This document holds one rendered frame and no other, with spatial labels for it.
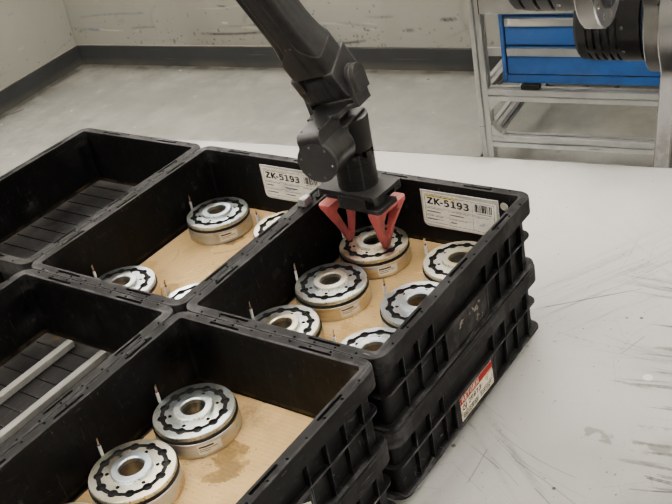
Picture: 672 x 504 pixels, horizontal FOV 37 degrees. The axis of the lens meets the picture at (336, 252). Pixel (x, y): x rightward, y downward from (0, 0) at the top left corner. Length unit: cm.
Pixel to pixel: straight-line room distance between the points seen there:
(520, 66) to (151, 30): 232
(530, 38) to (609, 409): 204
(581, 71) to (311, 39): 204
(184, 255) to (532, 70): 191
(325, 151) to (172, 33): 379
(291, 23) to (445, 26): 308
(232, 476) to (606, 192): 96
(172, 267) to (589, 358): 64
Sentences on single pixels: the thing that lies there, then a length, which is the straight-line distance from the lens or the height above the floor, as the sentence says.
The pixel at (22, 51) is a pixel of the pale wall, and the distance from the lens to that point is 520.
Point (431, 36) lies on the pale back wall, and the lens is 438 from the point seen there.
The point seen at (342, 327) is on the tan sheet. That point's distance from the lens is 136.
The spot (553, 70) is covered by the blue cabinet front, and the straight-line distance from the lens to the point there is 330.
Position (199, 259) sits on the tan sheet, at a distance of 160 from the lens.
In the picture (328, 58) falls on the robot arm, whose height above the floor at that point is 116.
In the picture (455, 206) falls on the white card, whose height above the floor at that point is 90.
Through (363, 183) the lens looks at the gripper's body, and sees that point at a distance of 140.
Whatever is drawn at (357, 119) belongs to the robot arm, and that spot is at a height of 107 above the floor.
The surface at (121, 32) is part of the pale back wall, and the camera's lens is 525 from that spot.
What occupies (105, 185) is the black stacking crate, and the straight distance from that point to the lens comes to 193.
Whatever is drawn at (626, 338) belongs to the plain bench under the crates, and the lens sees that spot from 151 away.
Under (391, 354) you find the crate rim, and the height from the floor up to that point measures 92.
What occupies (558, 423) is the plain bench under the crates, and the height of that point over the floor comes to 70.
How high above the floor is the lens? 160
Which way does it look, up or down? 30 degrees down
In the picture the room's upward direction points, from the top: 11 degrees counter-clockwise
